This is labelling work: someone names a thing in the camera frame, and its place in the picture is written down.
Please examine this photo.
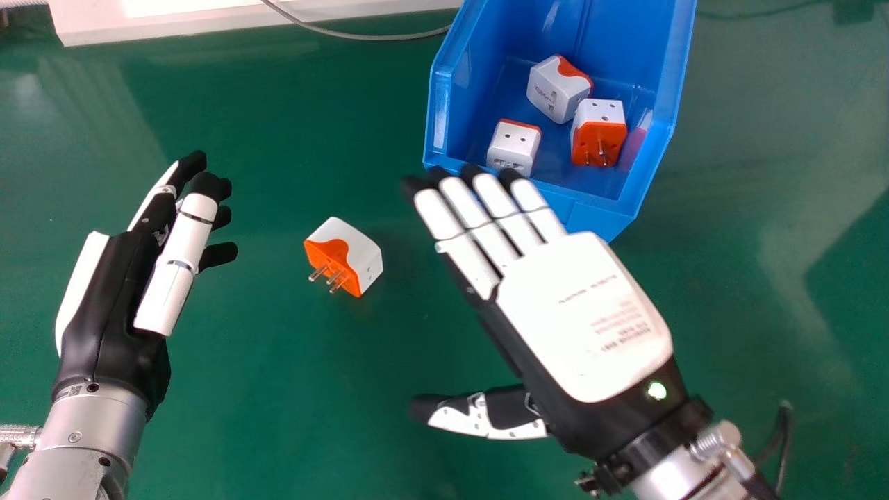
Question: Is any blue plastic bin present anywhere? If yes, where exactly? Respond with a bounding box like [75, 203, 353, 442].
[423, 0, 698, 244]

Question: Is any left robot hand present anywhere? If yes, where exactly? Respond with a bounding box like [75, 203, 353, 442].
[51, 151, 239, 422]

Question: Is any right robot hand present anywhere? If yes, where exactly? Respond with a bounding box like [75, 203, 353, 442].
[401, 164, 713, 462]

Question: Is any grey cable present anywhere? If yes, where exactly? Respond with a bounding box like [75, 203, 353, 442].
[260, 0, 454, 42]

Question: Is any black cable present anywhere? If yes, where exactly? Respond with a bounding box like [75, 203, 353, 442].
[754, 400, 795, 495]

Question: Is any white-and-orange plug adapter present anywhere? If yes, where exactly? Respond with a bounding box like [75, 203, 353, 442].
[570, 99, 628, 168]
[526, 55, 594, 125]
[304, 217, 384, 299]
[485, 119, 542, 178]

